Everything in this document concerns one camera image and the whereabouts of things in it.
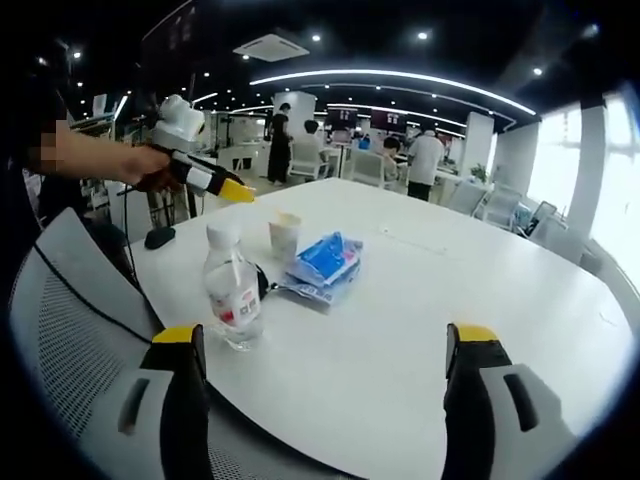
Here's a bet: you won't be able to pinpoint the clear bag with blue pad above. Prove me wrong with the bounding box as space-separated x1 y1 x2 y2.
276 239 365 315

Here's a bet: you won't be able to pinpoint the large bright window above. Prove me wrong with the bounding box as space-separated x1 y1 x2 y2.
589 84 640 281

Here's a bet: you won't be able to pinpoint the black oval object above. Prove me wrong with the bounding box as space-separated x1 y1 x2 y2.
143 227 177 251

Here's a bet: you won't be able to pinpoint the wall display screen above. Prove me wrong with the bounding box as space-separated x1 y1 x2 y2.
324 107 359 126
370 110 407 129

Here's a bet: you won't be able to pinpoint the round ceiling spotlights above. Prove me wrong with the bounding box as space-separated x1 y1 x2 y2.
34 29 599 81

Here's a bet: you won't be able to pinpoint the small blue tissue packet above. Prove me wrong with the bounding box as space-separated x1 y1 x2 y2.
294 230 365 289

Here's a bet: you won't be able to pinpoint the clear plastic water bottle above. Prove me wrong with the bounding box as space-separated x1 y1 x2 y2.
202 222 266 351

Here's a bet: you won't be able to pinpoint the white table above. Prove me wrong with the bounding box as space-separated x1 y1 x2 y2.
127 178 634 480

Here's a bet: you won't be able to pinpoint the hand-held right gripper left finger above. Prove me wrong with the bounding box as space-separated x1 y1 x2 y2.
79 323 211 480

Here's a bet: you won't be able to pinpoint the narrow bright window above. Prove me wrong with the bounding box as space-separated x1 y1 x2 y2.
542 107 581 211

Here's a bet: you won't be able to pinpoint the white paper cup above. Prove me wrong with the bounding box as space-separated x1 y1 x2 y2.
268 212 304 261

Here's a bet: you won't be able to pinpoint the person's dark upper body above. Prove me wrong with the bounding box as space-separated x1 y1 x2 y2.
0 74 69 236

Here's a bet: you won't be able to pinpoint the curved ceiling light strip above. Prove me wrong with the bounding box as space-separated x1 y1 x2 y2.
248 68 541 117

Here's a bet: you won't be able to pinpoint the ceiling air vent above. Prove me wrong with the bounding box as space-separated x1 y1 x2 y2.
233 32 310 63

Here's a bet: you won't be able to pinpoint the grey mesh office chair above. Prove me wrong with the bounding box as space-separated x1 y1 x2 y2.
9 207 381 480

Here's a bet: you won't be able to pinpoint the person's left hand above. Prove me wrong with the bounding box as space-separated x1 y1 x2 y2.
117 143 185 195

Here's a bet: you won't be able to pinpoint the row of white office chairs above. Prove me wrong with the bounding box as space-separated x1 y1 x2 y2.
287 142 601 261

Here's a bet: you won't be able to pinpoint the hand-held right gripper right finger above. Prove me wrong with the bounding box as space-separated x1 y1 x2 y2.
443 322 576 480

